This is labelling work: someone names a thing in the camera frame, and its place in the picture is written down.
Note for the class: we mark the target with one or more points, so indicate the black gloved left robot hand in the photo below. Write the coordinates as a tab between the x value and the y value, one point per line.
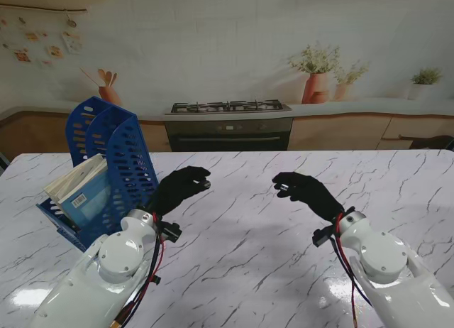
174	191

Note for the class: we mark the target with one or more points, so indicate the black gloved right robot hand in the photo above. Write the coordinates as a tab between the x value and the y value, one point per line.
312	195

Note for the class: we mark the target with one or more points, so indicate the light blue book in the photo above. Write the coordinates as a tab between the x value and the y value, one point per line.
88	203

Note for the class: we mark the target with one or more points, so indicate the yellow and white book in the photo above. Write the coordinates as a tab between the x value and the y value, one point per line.
67	184

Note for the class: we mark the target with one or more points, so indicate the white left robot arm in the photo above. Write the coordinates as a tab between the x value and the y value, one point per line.
95	278

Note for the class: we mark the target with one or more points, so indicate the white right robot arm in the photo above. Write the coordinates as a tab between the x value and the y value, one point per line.
390	271

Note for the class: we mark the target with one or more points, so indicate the blue perforated plastic file rack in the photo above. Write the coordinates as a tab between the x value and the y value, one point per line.
131	154

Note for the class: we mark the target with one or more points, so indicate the dark built-in oven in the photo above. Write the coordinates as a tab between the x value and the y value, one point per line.
227	134

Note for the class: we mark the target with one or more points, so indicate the gas stove hob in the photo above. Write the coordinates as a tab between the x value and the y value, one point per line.
227	108

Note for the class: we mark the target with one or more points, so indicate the plant in terracotta vase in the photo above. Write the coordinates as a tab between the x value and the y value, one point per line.
315	86

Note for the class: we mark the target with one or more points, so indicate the plant in pale pink vase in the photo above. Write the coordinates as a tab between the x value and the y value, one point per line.
342	90

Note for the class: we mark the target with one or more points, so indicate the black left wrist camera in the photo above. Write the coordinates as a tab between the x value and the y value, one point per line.
172	232

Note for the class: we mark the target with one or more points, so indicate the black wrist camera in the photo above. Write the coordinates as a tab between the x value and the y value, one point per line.
172	232
322	237

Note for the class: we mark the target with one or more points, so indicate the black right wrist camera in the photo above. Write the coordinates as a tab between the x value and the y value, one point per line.
322	237

